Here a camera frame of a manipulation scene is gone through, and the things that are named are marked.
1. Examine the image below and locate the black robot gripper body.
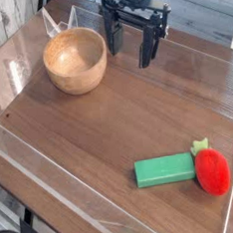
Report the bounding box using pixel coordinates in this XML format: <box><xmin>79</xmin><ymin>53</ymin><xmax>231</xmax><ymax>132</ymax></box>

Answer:
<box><xmin>99</xmin><ymin>0</ymin><xmax>174</xmax><ymax>44</ymax></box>

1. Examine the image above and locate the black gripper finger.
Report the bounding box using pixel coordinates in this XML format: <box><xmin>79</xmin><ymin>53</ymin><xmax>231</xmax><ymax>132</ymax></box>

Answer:
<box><xmin>104</xmin><ymin>12</ymin><xmax>123</xmax><ymax>56</ymax></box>
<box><xmin>138</xmin><ymin>25</ymin><xmax>159</xmax><ymax>69</ymax></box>

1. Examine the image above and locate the green rectangular block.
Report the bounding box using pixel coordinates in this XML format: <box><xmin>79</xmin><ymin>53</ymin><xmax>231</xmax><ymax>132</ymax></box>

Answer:
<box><xmin>134</xmin><ymin>152</ymin><xmax>196</xmax><ymax>187</ymax></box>

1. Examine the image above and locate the brown wooden bowl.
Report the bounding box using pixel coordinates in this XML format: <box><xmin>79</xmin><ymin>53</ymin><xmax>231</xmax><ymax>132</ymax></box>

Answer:
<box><xmin>43</xmin><ymin>27</ymin><xmax>108</xmax><ymax>96</ymax></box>

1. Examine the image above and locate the red plush strawberry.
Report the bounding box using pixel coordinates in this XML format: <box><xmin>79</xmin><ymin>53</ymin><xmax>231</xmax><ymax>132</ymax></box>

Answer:
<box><xmin>190</xmin><ymin>137</ymin><xmax>231</xmax><ymax>196</ymax></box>

